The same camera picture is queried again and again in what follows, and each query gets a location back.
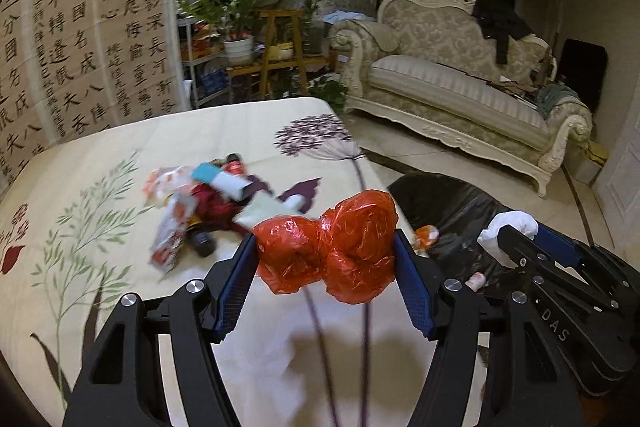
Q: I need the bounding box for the orange wrapper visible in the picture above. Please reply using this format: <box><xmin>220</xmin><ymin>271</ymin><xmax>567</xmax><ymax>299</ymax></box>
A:
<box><xmin>414</xmin><ymin>226</ymin><xmax>442</xmax><ymax>256</ymax></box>

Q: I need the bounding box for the red plastic bag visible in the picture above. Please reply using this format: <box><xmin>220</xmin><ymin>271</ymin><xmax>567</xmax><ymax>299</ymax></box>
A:
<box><xmin>252</xmin><ymin>189</ymin><xmax>399</xmax><ymax>305</ymax></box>

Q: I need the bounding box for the small leafy floor plant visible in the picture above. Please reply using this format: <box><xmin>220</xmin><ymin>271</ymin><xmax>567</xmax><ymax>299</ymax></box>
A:
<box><xmin>307</xmin><ymin>77</ymin><xmax>351</xmax><ymax>112</ymax></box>

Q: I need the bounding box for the white red snack wrapper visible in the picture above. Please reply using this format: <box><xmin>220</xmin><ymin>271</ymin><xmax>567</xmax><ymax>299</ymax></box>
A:
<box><xmin>149</xmin><ymin>197</ymin><xmax>202</xmax><ymax>269</ymax></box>

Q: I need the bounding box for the white tissue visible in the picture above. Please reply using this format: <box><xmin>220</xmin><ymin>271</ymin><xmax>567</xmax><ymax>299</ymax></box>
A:
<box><xmin>477</xmin><ymin>211</ymin><xmax>539</xmax><ymax>265</ymax></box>

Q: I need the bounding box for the metal shelf rack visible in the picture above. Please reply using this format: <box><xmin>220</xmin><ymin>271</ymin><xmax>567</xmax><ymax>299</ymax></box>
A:
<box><xmin>176</xmin><ymin>17</ymin><xmax>237</xmax><ymax>109</ymax></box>

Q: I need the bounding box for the ornate cream sofa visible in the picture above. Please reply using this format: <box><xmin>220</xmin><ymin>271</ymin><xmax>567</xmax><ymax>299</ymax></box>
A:
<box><xmin>329</xmin><ymin>0</ymin><xmax>594</xmax><ymax>198</ymax></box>

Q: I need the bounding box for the pale green paper packet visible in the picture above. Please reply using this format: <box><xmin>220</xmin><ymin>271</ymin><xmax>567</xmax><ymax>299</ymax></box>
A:
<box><xmin>234</xmin><ymin>193</ymin><xmax>307</xmax><ymax>236</ymax></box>

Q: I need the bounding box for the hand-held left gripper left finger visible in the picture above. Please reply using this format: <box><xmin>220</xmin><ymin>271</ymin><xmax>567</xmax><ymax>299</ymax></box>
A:
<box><xmin>62</xmin><ymin>234</ymin><xmax>258</xmax><ymax>427</ymax></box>

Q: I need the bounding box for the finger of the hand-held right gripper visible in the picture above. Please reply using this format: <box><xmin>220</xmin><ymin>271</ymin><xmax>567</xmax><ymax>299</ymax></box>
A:
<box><xmin>500</xmin><ymin>226</ymin><xmax>619</xmax><ymax>314</ymax></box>
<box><xmin>536</xmin><ymin>226</ymin><xmax>629</xmax><ymax>289</ymax></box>

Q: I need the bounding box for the light blue packet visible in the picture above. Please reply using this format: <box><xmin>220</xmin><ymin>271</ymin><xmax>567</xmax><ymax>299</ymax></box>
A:
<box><xmin>192</xmin><ymin>162</ymin><xmax>222</xmax><ymax>186</ymax></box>

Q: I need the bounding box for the floral tablecloth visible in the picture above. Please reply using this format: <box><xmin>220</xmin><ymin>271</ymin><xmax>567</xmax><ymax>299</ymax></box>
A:
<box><xmin>0</xmin><ymin>97</ymin><xmax>493</xmax><ymax>427</ymax></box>

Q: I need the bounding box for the blue crate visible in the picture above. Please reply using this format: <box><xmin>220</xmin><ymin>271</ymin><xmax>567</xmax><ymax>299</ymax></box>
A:
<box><xmin>199</xmin><ymin>69</ymin><xmax>230</xmax><ymax>96</ymax></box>

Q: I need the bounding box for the green plant in white pot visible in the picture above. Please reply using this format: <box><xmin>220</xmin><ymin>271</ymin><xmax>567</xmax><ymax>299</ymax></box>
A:
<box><xmin>175</xmin><ymin>0</ymin><xmax>288</xmax><ymax>66</ymax></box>

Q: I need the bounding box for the black clothing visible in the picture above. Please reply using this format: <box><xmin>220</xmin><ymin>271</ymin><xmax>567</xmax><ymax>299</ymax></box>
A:
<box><xmin>471</xmin><ymin>0</ymin><xmax>534</xmax><ymax>66</ymax></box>

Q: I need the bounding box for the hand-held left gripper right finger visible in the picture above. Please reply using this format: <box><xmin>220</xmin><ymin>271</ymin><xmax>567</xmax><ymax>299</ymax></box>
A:
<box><xmin>392</xmin><ymin>232</ymin><xmax>586</xmax><ymax>427</ymax></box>

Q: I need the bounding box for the dark red bag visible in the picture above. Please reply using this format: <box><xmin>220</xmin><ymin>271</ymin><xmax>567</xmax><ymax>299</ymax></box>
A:
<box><xmin>192</xmin><ymin>184</ymin><xmax>247</xmax><ymax>233</ymax></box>

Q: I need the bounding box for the white tube with dark end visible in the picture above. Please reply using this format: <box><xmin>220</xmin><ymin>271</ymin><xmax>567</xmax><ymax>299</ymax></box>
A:
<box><xmin>210</xmin><ymin>172</ymin><xmax>257</xmax><ymax>204</ymax></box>

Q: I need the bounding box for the black-lined waste bin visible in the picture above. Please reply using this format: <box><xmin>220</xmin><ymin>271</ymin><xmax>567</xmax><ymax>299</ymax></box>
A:
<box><xmin>387</xmin><ymin>173</ymin><xmax>551</xmax><ymax>308</ymax></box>

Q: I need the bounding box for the small black bottle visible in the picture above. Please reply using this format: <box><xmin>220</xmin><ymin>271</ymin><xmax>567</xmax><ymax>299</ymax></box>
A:
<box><xmin>189</xmin><ymin>229</ymin><xmax>217</xmax><ymax>258</ymax></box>

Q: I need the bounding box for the black rectangular panel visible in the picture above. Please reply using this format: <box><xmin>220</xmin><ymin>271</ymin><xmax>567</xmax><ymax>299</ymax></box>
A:
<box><xmin>555</xmin><ymin>38</ymin><xmax>609</xmax><ymax>112</ymax></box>

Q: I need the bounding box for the calligraphy wall scroll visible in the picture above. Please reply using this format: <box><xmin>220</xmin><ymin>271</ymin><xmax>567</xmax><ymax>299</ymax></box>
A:
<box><xmin>0</xmin><ymin>0</ymin><xmax>182</xmax><ymax>205</ymax></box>

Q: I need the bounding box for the wooden plant stand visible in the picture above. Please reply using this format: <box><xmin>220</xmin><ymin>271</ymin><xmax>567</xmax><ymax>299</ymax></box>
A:
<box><xmin>227</xmin><ymin>8</ymin><xmax>333</xmax><ymax>102</ymax></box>

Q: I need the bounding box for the red-labelled dark bottle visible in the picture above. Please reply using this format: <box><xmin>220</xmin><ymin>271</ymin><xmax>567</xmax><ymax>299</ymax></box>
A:
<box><xmin>222</xmin><ymin>153</ymin><xmax>246</xmax><ymax>176</ymax></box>

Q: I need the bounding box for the teal cloth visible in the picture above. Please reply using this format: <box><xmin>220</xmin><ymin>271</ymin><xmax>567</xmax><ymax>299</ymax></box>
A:
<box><xmin>536</xmin><ymin>84</ymin><xmax>581</xmax><ymax>118</ymax></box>

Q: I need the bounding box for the clear orange-print snack wrapper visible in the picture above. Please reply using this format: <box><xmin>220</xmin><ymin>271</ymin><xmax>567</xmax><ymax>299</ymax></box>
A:
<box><xmin>144</xmin><ymin>166</ymin><xmax>195</xmax><ymax>208</ymax></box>

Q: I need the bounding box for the white door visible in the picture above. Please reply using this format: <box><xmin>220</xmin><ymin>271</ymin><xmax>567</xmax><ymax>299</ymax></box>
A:
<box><xmin>592</xmin><ymin>97</ymin><xmax>640</xmax><ymax>250</ymax></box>

